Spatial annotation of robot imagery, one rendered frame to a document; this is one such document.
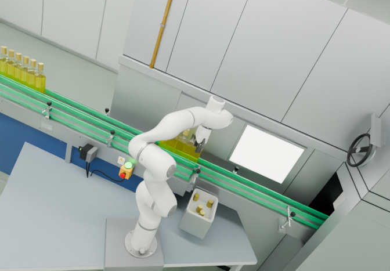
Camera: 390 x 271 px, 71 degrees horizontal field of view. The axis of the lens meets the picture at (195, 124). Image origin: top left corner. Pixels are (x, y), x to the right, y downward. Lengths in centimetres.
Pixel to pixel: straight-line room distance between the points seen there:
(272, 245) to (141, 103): 154
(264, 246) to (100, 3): 454
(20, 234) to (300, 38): 186
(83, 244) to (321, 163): 155
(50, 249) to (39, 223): 18
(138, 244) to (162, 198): 40
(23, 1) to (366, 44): 577
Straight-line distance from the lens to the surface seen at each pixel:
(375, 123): 187
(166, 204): 141
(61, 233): 182
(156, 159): 111
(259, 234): 245
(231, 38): 172
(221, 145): 194
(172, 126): 110
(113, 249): 172
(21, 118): 224
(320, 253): 200
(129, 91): 202
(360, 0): 480
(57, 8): 596
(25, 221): 188
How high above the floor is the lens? 224
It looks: 29 degrees down
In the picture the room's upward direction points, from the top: 22 degrees clockwise
